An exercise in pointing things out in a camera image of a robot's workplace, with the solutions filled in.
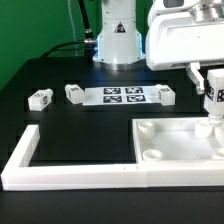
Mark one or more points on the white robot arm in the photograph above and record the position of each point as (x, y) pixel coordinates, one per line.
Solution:
(120, 45)

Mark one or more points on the white square tabletop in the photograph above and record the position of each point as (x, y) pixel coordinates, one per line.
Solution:
(177, 139)

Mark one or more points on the white sheet with fiducial tags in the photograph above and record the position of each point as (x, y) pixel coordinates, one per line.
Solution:
(120, 95)

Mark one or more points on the white U-shaped obstacle fence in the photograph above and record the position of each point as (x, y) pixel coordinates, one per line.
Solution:
(18, 175)

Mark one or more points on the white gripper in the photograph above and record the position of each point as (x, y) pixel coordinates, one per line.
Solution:
(175, 40)

